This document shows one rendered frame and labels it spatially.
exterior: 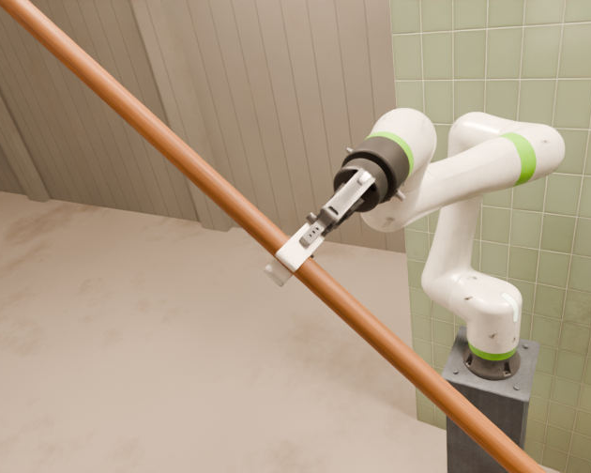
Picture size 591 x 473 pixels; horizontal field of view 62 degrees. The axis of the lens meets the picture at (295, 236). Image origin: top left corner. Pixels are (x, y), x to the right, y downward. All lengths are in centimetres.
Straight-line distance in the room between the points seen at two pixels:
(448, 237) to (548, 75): 59
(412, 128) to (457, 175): 21
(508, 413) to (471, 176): 71
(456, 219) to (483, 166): 32
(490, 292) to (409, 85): 79
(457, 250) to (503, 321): 21
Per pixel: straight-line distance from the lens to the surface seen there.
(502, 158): 109
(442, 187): 97
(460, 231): 135
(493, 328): 134
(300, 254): 58
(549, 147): 118
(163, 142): 63
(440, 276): 140
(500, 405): 148
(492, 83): 172
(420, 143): 82
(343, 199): 62
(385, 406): 293
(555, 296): 205
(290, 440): 287
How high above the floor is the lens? 228
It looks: 31 degrees down
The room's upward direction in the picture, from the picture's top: 11 degrees counter-clockwise
